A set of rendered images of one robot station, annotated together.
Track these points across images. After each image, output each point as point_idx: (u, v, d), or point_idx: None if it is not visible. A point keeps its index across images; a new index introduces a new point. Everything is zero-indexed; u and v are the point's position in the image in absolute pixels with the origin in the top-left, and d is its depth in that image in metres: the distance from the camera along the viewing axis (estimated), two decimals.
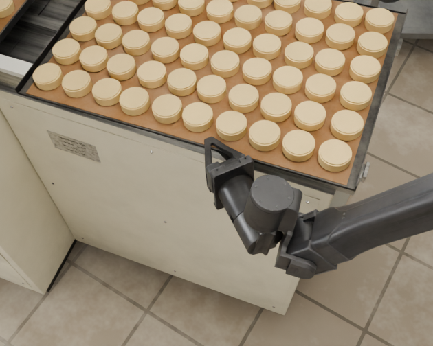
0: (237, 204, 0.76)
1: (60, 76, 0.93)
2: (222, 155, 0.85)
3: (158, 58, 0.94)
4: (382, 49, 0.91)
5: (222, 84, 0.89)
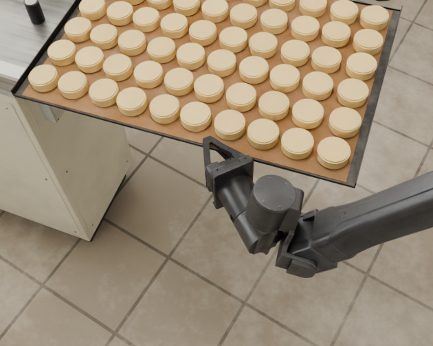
0: (238, 204, 0.76)
1: (56, 77, 0.92)
2: (220, 154, 0.85)
3: (154, 58, 0.94)
4: (378, 46, 0.92)
5: (219, 84, 0.89)
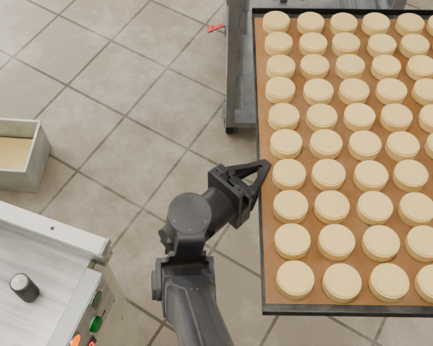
0: None
1: (279, 30, 0.98)
2: None
3: (339, 90, 0.90)
4: None
5: (332, 150, 0.82)
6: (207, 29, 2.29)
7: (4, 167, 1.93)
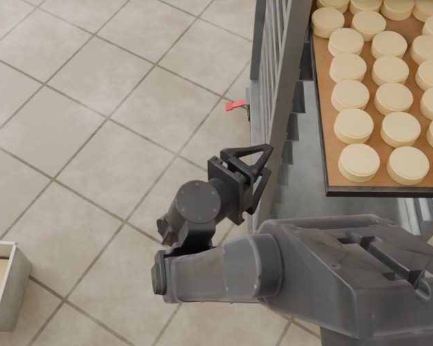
0: None
1: None
2: (258, 186, 0.82)
3: (426, 17, 0.82)
4: None
5: (396, 51, 0.77)
6: (225, 106, 1.87)
7: None
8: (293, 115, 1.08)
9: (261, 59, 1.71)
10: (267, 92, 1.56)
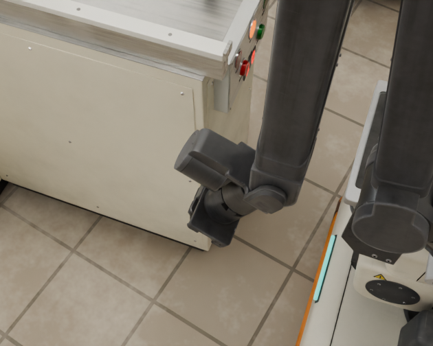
0: None
1: None
2: None
3: None
4: None
5: None
6: None
7: None
8: None
9: None
10: None
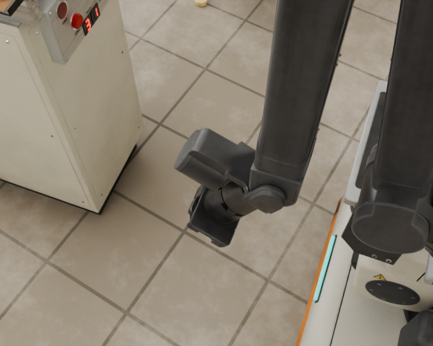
0: None
1: None
2: None
3: None
4: None
5: None
6: None
7: None
8: None
9: None
10: None
